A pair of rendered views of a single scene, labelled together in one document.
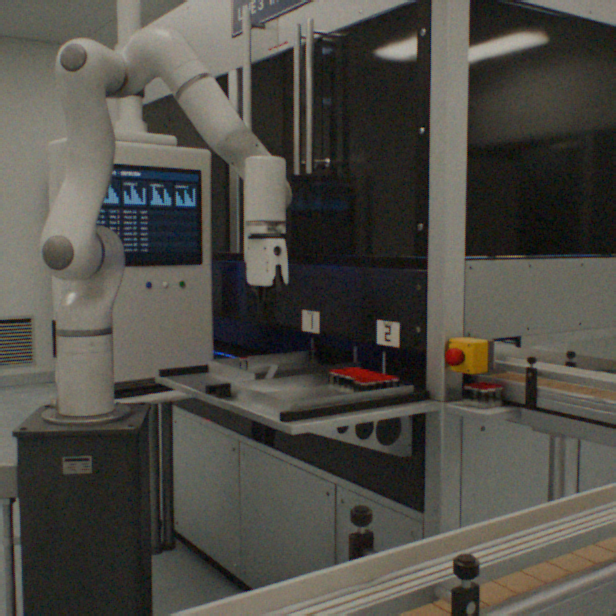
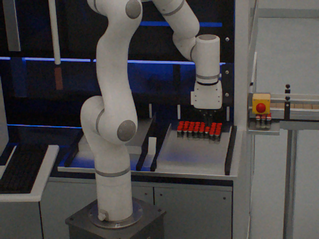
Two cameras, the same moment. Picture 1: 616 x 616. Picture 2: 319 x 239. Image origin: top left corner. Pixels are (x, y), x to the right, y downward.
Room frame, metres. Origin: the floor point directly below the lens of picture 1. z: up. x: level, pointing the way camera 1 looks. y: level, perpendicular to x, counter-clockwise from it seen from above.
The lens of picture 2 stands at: (0.04, 1.91, 2.20)
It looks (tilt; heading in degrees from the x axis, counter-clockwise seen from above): 25 degrees down; 315
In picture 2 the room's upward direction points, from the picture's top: 2 degrees counter-clockwise
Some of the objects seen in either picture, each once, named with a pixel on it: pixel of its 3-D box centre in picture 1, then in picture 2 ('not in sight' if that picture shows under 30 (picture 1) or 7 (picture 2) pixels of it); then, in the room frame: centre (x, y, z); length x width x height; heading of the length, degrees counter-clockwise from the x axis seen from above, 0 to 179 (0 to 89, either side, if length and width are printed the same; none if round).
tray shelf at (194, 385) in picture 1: (296, 389); (155, 145); (1.91, 0.04, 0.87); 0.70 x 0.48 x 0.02; 34
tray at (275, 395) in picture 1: (321, 391); (195, 146); (1.74, -0.03, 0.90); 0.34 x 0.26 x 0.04; 124
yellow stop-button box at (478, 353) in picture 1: (470, 355); (261, 103); (1.67, -0.36, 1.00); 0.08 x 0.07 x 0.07; 124
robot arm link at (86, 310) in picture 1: (90, 278); (105, 133); (1.69, 0.49, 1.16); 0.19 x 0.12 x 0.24; 169
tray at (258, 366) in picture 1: (284, 367); (118, 130); (2.09, 0.07, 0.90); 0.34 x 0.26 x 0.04; 124
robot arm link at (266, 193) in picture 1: (266, 189); (206, 54); (1.58, 0.09, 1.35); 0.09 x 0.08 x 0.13; 169
